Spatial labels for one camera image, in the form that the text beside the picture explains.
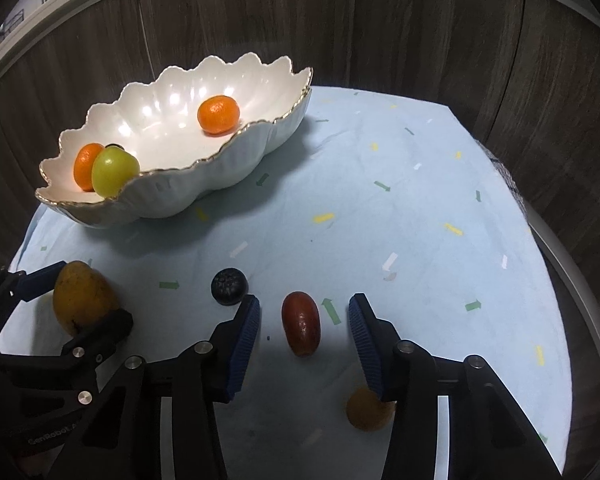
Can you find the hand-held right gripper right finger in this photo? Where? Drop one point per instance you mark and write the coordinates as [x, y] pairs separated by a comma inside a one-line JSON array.
[[367, 350]]

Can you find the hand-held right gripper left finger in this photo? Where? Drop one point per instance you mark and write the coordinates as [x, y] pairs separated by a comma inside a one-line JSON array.
[[242, 345]]

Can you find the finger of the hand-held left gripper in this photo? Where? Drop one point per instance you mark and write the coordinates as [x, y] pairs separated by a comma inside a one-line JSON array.
[[40, 280], [107, 330]]

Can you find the yellow mango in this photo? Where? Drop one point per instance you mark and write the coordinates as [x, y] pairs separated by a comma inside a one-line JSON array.
[[82, 295]]

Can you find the red jujube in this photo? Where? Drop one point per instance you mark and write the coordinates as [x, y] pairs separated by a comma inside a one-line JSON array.
[[301, 322]]

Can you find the orange tangerine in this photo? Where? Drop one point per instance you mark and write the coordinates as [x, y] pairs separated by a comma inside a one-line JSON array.
[[84, 167], [219, 115]]

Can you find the white scalloped bowl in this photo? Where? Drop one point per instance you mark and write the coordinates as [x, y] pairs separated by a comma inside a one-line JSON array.
[[180, 105]]

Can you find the dark blue round fruit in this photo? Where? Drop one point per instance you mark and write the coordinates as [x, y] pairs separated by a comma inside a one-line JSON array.
[[228, 285]]

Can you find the brown round fruit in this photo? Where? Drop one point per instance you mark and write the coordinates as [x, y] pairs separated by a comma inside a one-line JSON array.
[[365, 412]]

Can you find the green round fruit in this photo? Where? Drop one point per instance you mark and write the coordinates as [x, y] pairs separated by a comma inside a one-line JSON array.
[[112, 172]]

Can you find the light blue printed tablecloth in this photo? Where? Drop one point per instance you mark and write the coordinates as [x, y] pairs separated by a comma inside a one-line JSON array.
[[405, 210]]

